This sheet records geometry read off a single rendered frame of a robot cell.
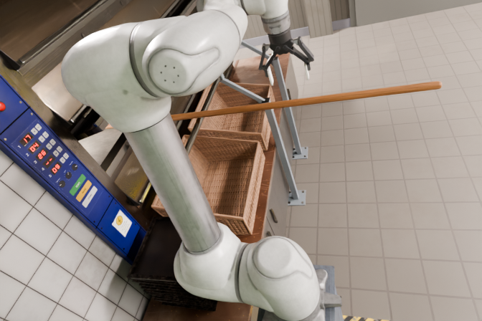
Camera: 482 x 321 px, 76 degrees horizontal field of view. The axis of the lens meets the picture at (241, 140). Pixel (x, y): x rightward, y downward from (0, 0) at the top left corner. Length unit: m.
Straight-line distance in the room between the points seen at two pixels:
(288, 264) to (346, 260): 1.42
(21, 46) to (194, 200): 0.85
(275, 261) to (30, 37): 1.10
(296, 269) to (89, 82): 0.59
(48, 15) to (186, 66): 1.04
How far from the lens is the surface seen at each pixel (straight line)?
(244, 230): 1.66
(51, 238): 1.34
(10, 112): 1.22
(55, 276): 1.37
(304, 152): 2.78
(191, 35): 0.48
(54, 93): 1.38
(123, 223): 1.54
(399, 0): 4.56
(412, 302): 2.11
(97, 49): 0.58
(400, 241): 2.26
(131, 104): 0.58
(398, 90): 1.31
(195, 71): 0.46
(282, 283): 0.79
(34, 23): 1.40
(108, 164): 1.53
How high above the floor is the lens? 1.96
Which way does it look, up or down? 39 degrees down
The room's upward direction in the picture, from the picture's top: 23 degrees counter-clockwise
